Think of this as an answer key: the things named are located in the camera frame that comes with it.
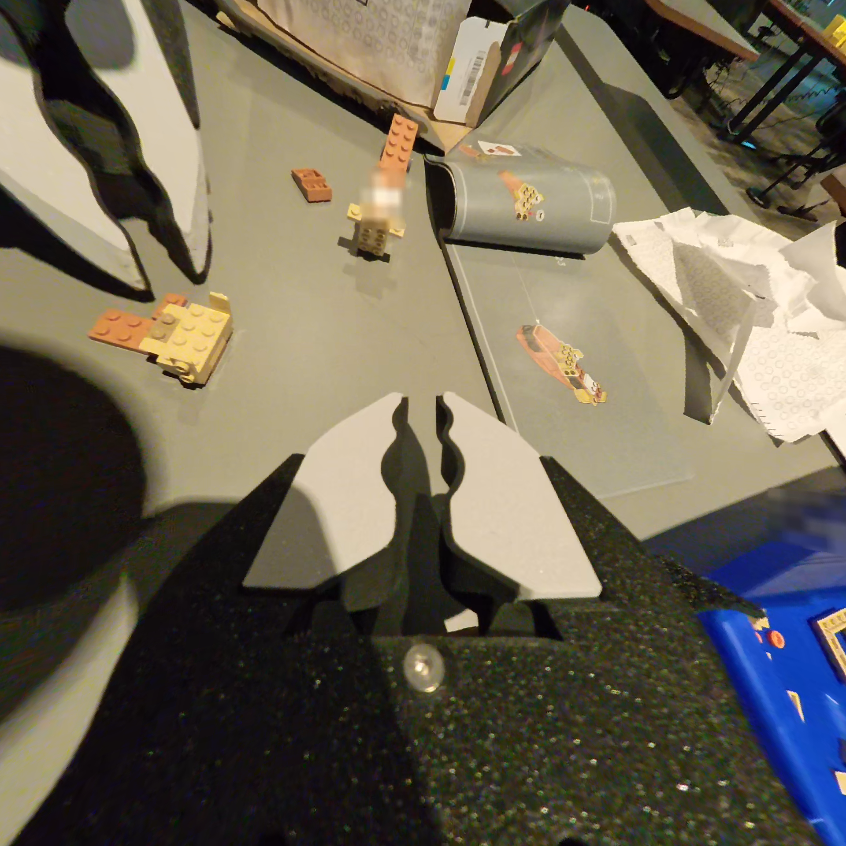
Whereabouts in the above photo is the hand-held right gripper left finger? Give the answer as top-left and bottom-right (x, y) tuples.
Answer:
(242, 392), (407, 594)

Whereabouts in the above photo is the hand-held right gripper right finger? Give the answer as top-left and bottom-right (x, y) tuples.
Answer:
(435, 391), (604, 604)

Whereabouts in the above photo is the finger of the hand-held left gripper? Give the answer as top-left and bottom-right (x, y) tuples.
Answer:
(0, 13), (151, 296)
(66, 0), (214, 284)

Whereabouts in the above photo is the brown brick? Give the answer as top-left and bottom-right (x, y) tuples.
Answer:
(291, 167), (334, 205)

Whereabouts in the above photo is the tan brick assembly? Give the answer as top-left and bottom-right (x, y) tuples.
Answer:
(141, 291), (234, 389)

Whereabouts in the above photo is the blue plastic bin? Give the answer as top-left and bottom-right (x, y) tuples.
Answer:
(644, 476), (846, 846)

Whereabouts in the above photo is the grey desk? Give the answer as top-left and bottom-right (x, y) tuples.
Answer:
(0, 0), (846, 761)

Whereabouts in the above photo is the grey instruction booklet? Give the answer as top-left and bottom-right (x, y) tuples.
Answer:
(422, 139), (701, 503)

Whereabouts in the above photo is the white printed paper bag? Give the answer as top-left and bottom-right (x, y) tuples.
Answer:
(256, 0), (474, 111)

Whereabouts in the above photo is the orange and tan brick model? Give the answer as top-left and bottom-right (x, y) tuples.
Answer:
(338, 113), (419, 263)

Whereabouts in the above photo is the empty white paper bag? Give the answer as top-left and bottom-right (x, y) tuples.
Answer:
(611, 205), (846, 445)

